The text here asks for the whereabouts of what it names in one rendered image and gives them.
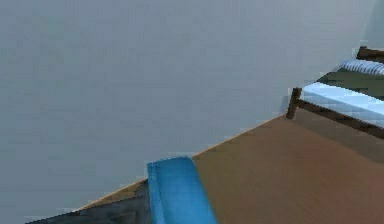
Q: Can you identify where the dark wooden bed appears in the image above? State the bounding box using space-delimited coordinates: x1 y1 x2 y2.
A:
285 45 384 140

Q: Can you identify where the blue striped pillow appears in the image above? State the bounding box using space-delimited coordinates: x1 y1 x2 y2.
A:
339 59 384 77

